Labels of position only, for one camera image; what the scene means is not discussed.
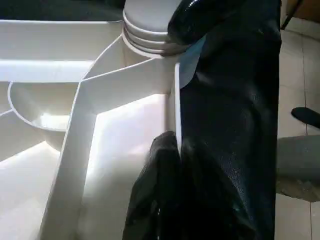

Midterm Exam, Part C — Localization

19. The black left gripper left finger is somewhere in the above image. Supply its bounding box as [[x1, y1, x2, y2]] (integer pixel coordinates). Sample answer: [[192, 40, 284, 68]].
[[122, 131, 184, 240]]

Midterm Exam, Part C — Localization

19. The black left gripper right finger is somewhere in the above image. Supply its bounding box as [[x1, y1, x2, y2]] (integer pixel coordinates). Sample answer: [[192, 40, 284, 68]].
[[181, 136, 259, 240]]

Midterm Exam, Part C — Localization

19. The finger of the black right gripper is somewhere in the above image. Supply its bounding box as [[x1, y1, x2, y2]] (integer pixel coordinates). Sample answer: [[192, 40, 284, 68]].
[[167, 0, 251, 46]]

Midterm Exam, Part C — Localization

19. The white plastic table leg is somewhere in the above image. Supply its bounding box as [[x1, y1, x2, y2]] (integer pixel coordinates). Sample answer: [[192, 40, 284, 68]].
[[122, 0, 197, 57]]

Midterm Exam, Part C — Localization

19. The white plastic table top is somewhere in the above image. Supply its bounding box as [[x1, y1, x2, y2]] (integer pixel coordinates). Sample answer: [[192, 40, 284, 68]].
[[0, 19, 202, 240]]

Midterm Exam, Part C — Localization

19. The black work mat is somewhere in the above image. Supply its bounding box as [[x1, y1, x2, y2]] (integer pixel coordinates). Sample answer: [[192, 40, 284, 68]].
[[0, 0, 284, 240]]

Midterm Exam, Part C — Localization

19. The black robot foot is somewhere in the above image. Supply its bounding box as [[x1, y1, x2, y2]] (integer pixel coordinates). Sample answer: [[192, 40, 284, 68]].
[[291, 106, 320, 130]]

